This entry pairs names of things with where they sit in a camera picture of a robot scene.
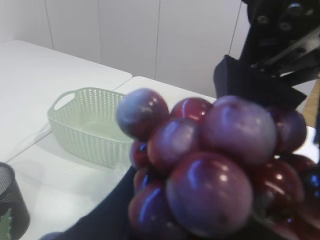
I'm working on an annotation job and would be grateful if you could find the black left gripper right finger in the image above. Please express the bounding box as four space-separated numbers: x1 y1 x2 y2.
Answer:
213 55 307 109

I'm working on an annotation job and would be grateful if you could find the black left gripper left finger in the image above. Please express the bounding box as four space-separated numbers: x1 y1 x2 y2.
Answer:
61 164 141 240

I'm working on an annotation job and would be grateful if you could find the purple artificial grape bunch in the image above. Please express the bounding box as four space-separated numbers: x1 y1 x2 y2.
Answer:
116 88 320 240

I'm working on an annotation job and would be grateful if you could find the black mesh pen holder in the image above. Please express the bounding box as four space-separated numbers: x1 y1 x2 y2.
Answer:
0 162 30 240

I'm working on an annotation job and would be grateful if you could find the green plastic woven basket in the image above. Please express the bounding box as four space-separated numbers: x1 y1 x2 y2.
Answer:
47 87 133 169

